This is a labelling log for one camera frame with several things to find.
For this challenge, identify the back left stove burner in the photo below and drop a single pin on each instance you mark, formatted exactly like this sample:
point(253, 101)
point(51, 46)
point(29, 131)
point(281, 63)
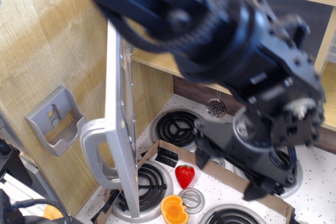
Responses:
point(175, 127)

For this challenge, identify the front right stove burner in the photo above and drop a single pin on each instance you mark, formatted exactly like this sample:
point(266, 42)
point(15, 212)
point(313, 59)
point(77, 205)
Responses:
point(231, 213)

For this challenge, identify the grey front stove knob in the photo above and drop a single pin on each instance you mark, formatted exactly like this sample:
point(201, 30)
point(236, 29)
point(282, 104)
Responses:
point(193, 199)

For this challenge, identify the brown cardboard barrier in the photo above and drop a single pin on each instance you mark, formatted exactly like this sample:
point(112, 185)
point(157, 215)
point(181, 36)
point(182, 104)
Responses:
point(219, 184)

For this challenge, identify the grey toy microwave door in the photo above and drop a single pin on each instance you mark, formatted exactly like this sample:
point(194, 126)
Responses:
point(109, 143)

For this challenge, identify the grey wall phone holder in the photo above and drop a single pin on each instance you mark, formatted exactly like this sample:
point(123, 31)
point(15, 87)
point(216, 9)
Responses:
point(50, 113)

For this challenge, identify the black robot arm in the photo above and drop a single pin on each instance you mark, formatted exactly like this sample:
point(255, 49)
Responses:
point(242, 46)

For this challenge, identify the black equipment on left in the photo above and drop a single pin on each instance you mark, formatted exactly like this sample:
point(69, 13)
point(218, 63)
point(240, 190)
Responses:
point(12, 164)

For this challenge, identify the back right stove burner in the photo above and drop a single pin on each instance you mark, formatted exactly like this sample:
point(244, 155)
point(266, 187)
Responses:
point(297, 172)

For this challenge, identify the silver toy skimmer spoon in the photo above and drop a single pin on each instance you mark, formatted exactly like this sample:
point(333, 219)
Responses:
point(215, 107)

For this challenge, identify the grey middle stove knob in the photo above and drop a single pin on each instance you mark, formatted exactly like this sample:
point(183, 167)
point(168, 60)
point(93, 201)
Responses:
point(219, 161)

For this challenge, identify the orange toy fruit half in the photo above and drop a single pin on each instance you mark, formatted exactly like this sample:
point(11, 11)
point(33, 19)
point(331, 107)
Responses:
point(173, 210)

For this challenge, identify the front left stove burner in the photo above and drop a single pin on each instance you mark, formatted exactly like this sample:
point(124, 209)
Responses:
point(154, 185)

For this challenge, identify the stove burner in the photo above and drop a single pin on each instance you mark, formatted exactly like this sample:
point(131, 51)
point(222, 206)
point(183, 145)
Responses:
point(154, 185)
point(297, 172)
point(175, 127)
point(231, 213)

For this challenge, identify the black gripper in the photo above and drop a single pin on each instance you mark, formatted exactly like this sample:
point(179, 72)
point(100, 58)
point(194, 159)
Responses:
point(266, 173)

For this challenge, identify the red toy strawberry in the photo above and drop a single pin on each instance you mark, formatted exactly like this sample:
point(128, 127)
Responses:
point(184, 175)

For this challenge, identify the grey stove knob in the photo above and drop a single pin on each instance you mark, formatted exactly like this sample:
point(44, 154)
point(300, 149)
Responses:
point(219, 161)
point(193, 199)

